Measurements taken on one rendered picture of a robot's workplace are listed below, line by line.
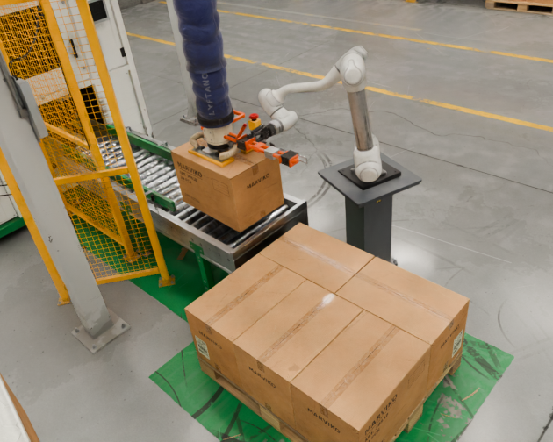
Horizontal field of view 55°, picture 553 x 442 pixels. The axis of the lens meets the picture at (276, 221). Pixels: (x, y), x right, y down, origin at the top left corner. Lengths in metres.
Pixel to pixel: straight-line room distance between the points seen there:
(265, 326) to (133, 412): 1.00
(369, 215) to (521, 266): 1.18
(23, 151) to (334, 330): 1.88
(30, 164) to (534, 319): 3.13
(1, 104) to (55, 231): 0.79
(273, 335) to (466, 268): 1.74
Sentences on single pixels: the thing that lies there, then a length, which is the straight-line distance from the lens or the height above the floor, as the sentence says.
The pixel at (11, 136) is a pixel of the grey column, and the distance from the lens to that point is 3.06.
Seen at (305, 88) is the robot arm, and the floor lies 1.39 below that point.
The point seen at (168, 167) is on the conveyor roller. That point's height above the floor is 0.55.
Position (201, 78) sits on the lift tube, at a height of 1.57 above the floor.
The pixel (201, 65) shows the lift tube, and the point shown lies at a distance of 3.09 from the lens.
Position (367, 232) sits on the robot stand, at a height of 0.38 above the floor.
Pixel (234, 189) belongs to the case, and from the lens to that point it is 3.15.
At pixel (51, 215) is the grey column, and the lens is 3.28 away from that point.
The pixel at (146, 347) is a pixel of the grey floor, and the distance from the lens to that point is 3.68.
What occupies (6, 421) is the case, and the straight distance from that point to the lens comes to 2.26.
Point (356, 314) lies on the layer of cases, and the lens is 2.86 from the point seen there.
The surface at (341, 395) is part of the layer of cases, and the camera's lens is 2.54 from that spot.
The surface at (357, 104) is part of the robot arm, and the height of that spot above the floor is 1.36.
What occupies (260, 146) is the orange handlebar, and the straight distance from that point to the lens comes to 3.08.
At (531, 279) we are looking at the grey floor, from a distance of 4.04.
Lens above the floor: 2.61
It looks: 36 degrees down
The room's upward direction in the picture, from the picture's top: 7 degrees counter-clockwise
